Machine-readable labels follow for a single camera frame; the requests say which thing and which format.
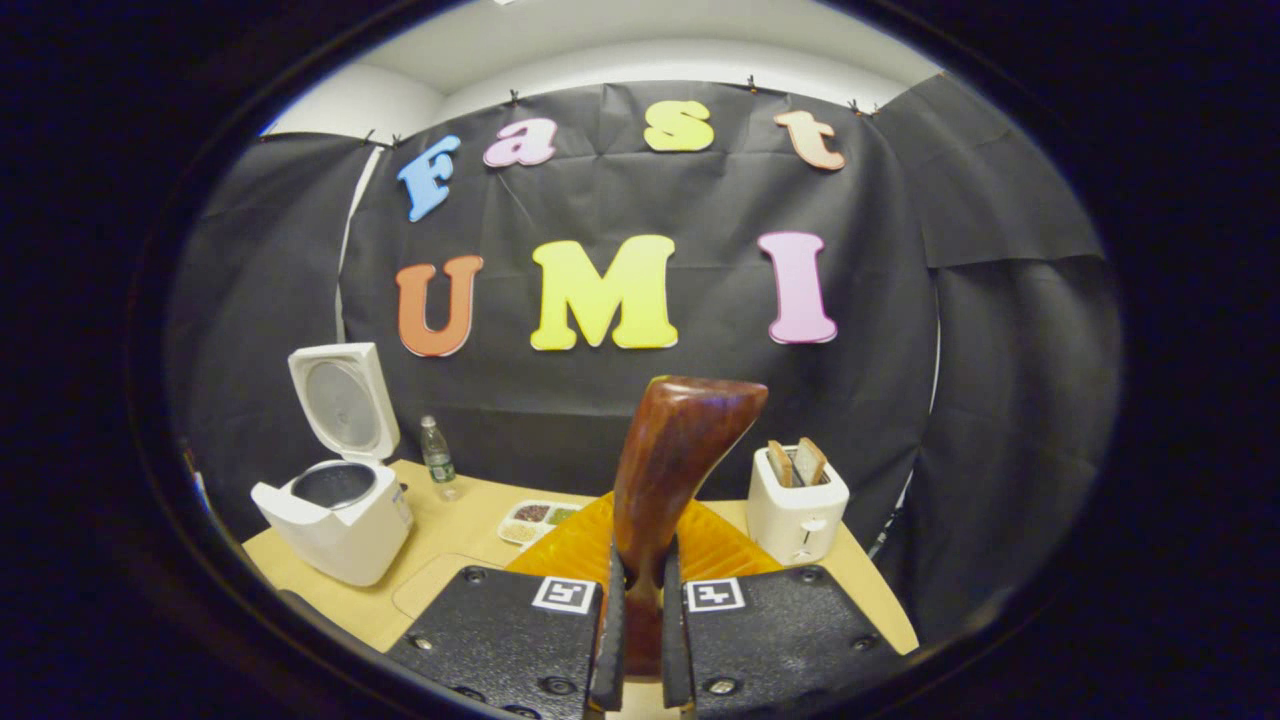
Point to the white divided grain dish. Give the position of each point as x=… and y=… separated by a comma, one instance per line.
x=535, y=520

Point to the white toaster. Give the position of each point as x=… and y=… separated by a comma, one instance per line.
x=795, y=520

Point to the clear plastic water bottle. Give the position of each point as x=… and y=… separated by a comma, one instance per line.
x=438, y=465

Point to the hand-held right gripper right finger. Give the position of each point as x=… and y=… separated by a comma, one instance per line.
x=676, y=640

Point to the brown wooden spoon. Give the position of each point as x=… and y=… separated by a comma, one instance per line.
x=680, y=450

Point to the white rice cooker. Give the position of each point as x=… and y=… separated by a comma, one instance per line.
x=340, y=540

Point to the toasted bread slice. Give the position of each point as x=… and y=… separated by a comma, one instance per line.
x=780, y=463
x=810, y=460

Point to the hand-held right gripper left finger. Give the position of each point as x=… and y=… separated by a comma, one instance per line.
x=607, y=640

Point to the black backdrop cloth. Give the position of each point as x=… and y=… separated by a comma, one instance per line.
x=880, y=300

